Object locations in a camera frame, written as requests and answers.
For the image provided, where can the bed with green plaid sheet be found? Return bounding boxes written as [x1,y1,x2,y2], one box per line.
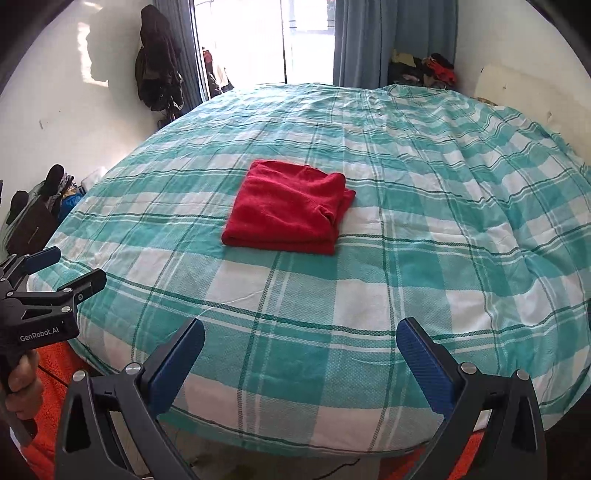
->
[28,82,591,460]

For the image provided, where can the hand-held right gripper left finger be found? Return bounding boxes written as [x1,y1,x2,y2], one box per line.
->
[54,318,206,480]

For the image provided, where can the blue curtain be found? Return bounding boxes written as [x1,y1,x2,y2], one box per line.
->
[332,0,458,89]
[154,0,205,112]

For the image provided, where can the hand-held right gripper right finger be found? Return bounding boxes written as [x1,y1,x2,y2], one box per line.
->
[396,316,548,480]

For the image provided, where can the orange fuzzy cloth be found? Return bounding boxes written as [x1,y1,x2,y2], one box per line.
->
[18,342,485,480]

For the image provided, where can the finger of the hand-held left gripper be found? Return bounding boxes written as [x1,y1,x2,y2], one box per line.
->
[0,246,62,292]
[54,269,108,315]

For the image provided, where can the red sweater with white figure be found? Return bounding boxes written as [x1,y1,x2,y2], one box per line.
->
[221,159,356,256]

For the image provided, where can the pile of mixed clothes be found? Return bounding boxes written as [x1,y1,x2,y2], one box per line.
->
[387,48,458,89]

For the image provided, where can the pile of bags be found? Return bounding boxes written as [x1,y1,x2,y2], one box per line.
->
[0,164,89,259]

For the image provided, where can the bright window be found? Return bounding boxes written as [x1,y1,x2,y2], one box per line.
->
[194,0,335,89]

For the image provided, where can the person's left hand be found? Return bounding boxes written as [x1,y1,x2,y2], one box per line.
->
[7,348,45,422]

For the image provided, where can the clothes beside window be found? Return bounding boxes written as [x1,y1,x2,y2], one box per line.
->
[201,46,235,101]

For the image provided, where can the dark hanging clothes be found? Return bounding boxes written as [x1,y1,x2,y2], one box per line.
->
[135,4,184,114]

